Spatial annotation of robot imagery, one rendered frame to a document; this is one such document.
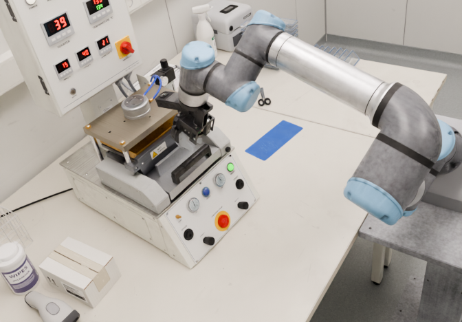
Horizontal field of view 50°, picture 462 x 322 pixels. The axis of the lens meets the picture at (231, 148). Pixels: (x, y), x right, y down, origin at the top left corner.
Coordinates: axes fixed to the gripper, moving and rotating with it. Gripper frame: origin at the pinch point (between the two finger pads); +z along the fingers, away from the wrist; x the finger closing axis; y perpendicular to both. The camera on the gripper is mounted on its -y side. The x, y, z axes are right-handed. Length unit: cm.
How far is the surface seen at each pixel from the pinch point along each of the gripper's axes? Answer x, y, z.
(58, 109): -16.2, -32.0, -1.2
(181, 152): 2.0, -1.7, 7.5
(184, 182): -4.9, 6.0, 8.1
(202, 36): 73, -51, 33
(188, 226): -10.6, 13.1, 16.8
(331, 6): 238, -59, 100
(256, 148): 36.8, 5.5, 30.5
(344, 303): 40, 63, 89
